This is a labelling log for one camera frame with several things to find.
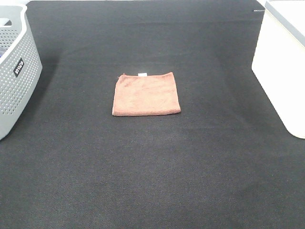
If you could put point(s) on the white storage box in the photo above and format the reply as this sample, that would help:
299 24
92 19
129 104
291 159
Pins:
279 61

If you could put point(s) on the grey perforated laundry basket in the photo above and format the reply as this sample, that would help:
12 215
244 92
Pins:
20 65

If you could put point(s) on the orange-brown towel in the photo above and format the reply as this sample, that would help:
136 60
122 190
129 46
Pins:
136 95

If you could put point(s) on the black table mat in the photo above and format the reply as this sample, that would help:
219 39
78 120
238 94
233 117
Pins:
225 161

